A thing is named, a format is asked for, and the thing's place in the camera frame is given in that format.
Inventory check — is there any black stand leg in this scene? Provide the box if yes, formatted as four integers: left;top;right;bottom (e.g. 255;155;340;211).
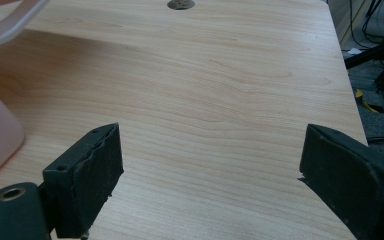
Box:
344;31;384;70

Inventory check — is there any yellow tape scrap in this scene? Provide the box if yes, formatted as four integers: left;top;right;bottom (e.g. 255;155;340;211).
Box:
354;88;381;114

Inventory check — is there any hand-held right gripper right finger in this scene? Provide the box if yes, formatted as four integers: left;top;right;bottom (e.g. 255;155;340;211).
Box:
298;123;384;240

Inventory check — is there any black cables bundle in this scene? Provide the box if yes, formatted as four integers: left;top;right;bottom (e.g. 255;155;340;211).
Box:
348;0;384;51

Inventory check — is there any round desk cable hole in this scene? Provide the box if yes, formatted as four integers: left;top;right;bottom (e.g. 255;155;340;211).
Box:
166;0;196;11

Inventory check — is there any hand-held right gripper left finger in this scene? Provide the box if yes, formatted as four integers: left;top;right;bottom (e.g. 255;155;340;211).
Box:
42;122;125;240

